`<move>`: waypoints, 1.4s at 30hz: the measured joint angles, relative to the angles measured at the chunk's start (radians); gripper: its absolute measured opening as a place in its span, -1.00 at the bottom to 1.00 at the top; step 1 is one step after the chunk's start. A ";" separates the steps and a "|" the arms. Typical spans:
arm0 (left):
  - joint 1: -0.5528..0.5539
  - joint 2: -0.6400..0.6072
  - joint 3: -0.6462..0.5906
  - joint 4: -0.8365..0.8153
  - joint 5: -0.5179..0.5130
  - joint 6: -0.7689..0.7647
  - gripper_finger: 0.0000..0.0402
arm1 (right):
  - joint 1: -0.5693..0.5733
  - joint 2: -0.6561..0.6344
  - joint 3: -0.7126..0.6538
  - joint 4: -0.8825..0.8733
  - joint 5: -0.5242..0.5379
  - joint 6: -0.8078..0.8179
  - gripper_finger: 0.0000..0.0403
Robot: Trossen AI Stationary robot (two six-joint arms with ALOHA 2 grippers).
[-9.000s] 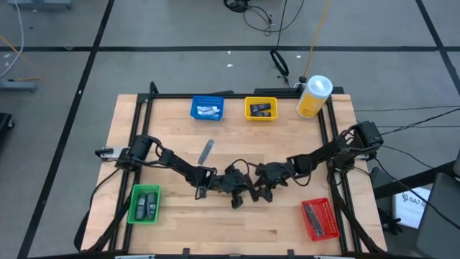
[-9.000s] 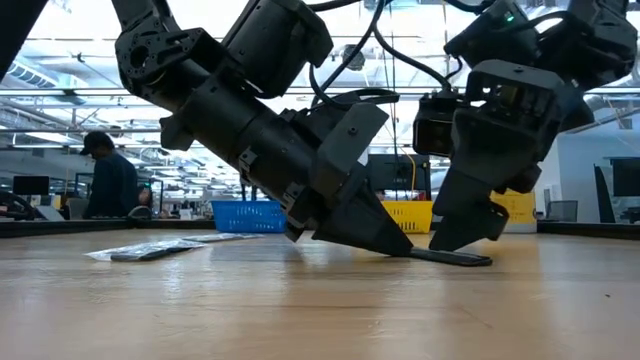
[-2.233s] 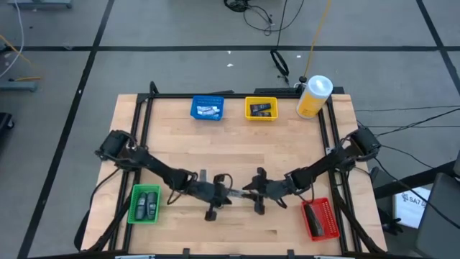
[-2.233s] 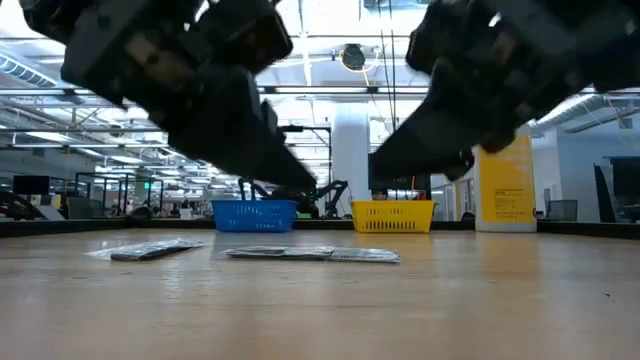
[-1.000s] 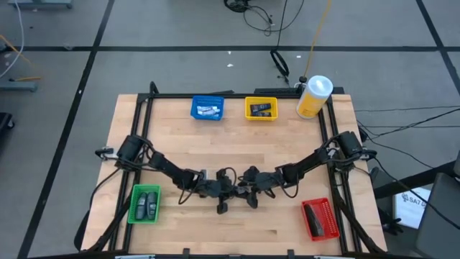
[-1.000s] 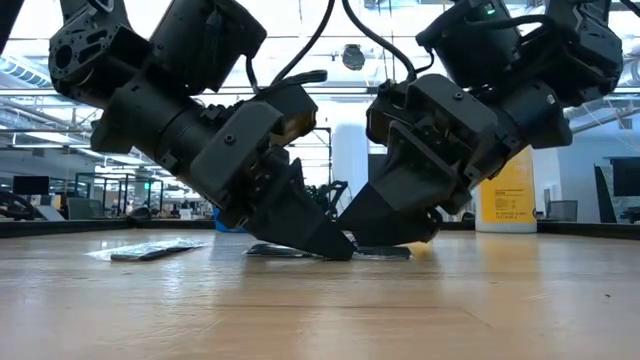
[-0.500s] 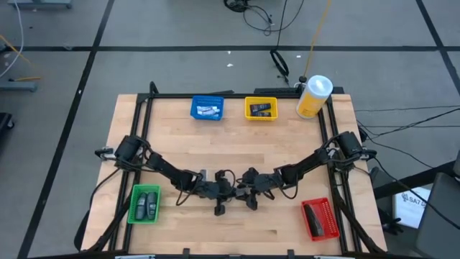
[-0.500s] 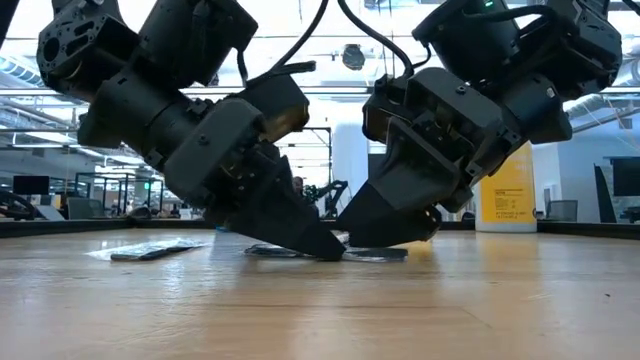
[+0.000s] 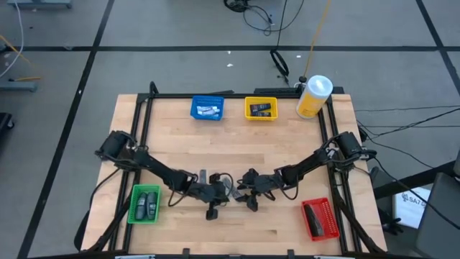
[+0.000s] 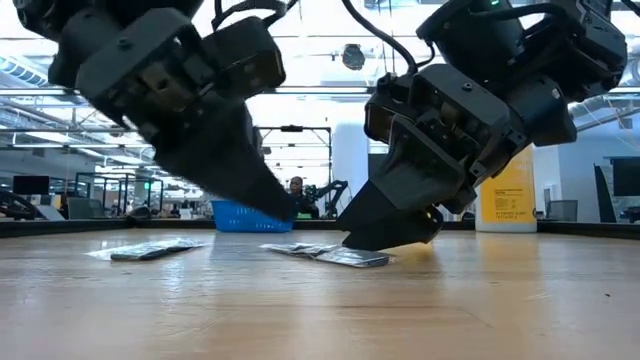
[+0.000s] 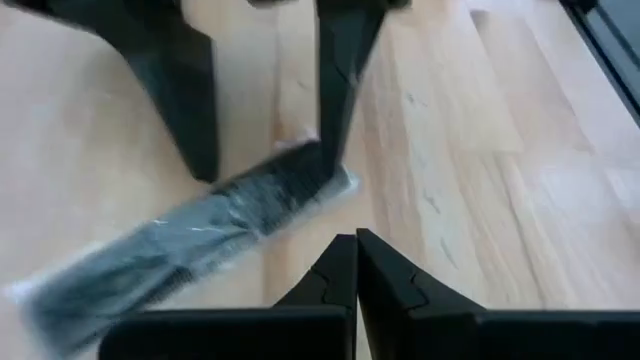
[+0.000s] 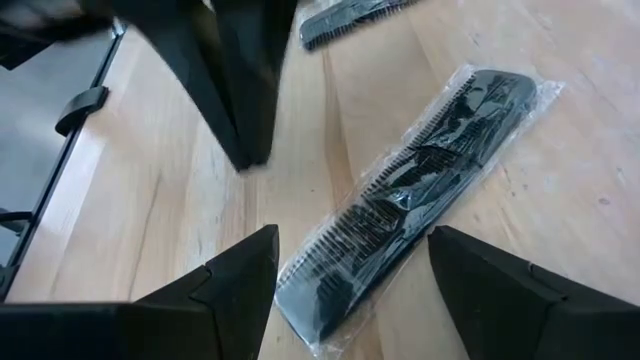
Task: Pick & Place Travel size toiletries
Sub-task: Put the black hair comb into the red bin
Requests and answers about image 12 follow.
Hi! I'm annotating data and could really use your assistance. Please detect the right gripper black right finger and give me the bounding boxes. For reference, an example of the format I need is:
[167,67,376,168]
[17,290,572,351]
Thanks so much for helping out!
[427,225,640,360]

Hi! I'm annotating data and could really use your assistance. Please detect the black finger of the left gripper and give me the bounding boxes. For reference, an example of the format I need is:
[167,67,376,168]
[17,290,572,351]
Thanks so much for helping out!
[214,0,299,166]
[112,0,256,172]

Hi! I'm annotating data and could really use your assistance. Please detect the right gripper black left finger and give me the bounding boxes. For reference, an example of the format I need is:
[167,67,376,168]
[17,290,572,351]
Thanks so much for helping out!
[0,224,281,360]

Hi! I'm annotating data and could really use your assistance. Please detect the black cable clip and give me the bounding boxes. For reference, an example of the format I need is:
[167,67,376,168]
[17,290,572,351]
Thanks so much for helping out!
[53,85,110,137]

